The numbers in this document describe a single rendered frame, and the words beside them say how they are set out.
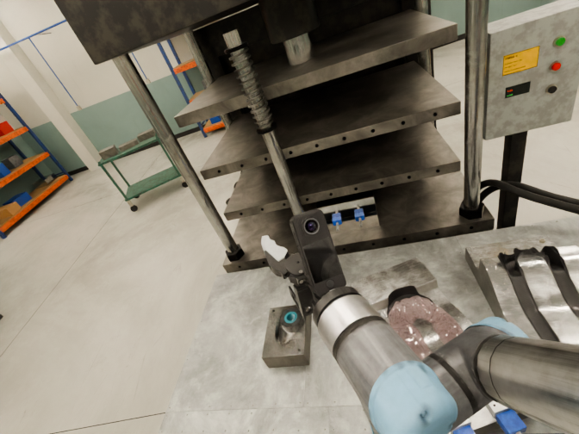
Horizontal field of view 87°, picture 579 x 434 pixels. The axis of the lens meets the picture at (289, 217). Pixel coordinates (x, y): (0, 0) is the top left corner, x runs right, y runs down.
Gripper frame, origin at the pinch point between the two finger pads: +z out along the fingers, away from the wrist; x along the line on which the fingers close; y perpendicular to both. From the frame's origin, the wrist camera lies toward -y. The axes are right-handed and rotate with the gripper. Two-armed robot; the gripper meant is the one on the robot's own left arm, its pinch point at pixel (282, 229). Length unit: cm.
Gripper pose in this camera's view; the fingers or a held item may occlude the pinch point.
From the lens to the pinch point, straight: 54.8
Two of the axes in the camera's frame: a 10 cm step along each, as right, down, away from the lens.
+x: 9.0, -3.6, 2.3
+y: 1.9, 8.3, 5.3
